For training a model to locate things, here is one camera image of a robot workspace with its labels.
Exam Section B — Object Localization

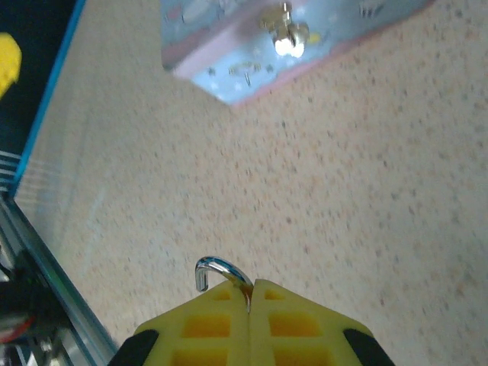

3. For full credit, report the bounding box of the aluminium frame rail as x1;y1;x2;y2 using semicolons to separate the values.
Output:
0;197;117;366

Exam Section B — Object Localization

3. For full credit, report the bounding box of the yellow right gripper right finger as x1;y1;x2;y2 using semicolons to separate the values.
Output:
249;278;397;366

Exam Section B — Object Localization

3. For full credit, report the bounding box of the pastel printed tin box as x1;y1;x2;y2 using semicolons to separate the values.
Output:
159;0;436;106

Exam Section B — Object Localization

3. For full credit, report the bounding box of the blue table edge strip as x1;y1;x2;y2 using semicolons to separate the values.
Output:
13;0;87;197

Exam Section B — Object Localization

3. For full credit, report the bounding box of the silver metal hook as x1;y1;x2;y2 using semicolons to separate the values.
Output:
194;255;255;314

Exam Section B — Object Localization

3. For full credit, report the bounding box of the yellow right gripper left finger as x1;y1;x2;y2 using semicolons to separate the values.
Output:
109;281;251;366

